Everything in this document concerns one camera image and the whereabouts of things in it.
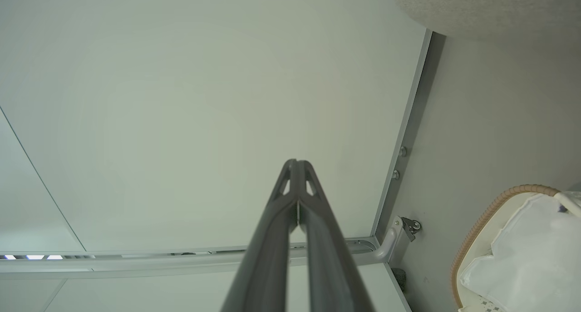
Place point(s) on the grey metal frame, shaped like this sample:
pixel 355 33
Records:
pixel 417 121

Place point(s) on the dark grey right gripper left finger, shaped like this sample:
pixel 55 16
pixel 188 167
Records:
pixel 268 257

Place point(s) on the white wicker-rimmed laundry basket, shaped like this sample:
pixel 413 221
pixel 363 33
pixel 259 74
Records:
pixel 483 244

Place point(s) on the grey fabric sofa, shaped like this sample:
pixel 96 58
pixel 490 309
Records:
pixel 499 7

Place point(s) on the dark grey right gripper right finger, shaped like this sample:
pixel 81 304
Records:
pixel 331 266

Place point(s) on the black caster bracket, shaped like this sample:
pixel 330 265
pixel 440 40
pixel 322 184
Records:
pixel 411 225

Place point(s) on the white clothing in basket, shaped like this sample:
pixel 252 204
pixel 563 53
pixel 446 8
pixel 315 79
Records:
pixel 535 257

